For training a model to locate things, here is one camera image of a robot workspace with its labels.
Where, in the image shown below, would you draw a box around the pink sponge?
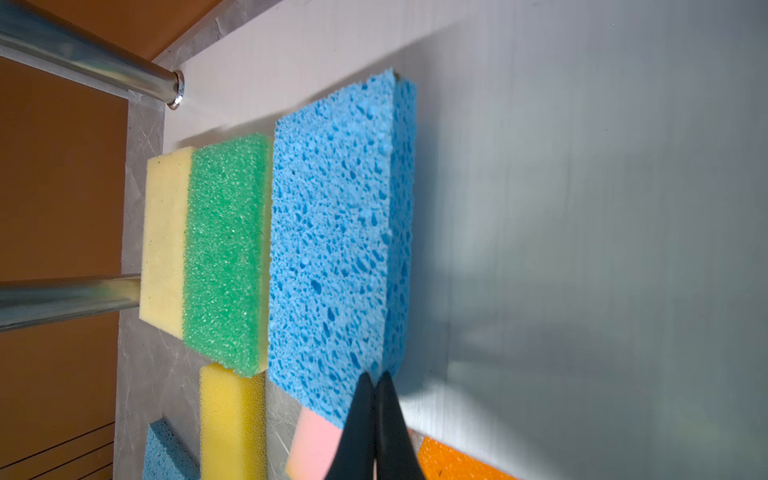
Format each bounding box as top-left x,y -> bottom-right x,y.
285,407 -> 342,480

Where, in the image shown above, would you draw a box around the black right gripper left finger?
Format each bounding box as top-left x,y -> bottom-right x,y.
325,372 -> 376,480

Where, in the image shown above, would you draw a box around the white two-tier shelf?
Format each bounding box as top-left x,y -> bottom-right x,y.
0,0 -> 768,480

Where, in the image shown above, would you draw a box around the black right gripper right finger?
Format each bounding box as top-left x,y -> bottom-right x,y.
375,372 -> 425,480

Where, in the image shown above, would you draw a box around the blue sponge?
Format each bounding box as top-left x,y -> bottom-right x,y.
268,70 -> 417,427
142,418 -> 201,480

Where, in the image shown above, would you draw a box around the pale yellow sponge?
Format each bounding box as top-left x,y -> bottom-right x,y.
139,147 -> 194,339

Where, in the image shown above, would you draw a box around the orange sponge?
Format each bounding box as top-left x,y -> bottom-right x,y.
417,437 -> 516,480

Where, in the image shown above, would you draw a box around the green sponge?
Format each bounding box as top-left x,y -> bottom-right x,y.
182,134 -> 273,377

